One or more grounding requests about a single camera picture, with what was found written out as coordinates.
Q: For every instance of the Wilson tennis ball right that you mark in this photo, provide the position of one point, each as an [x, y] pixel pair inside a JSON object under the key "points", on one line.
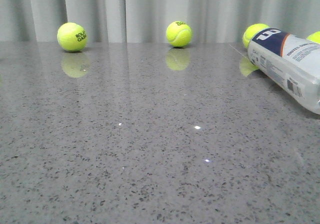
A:
{"points": [[251, 31]]}

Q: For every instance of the tennis ball far left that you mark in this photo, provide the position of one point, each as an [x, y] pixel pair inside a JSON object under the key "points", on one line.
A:
{"points": [[72, 37]]}

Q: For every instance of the tennis ball far right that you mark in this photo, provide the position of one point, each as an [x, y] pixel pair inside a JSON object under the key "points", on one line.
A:
{"points": [[314, 37]]}

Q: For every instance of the grey curtain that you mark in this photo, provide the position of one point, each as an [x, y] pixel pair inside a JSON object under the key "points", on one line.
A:
{"points": [[144, 21]]}

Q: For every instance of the tennis ball centre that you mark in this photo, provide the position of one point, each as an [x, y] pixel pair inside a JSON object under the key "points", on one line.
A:
{"points": [[179, 34]]}

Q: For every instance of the clear Wilson tennis ball can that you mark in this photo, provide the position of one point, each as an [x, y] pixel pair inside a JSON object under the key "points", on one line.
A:
{"points": [[291, 62]]}

